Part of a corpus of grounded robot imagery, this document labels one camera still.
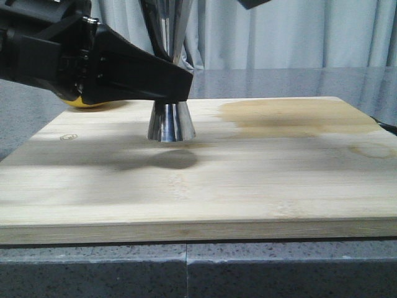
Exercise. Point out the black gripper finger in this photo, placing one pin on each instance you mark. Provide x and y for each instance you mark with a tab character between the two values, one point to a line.
250	4
118	70

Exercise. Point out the yellow lemon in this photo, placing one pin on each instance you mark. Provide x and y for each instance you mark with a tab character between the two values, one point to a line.
78	103

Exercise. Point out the grey curtain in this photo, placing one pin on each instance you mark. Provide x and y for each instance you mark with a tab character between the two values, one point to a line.
290	34

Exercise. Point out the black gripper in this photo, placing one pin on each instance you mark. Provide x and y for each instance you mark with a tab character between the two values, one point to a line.
46	44

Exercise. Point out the steel double jigger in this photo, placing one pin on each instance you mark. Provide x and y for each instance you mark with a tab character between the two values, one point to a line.
166	23

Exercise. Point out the wooden cutting board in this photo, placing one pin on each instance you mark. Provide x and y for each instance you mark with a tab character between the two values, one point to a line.
258	168

